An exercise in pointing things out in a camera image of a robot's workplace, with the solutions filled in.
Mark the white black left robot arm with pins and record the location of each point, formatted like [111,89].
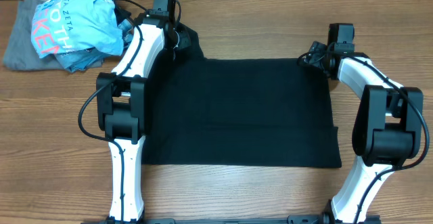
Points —
[121,111]

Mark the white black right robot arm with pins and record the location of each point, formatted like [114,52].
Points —
[390,133]

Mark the black t-shirt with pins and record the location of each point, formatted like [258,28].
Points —
[266,112]

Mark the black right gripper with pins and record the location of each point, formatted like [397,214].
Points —
[315,51]

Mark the folded grey garment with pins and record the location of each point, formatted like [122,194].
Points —
[20,53]

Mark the folded blue denim jeans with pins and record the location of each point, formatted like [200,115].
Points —
[89,58]

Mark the black garment in pile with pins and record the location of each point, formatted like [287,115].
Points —
[121,14]

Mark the light blue printed t-shirt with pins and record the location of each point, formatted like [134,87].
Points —
[63,26]

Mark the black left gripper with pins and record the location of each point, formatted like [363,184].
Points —
[184,40]

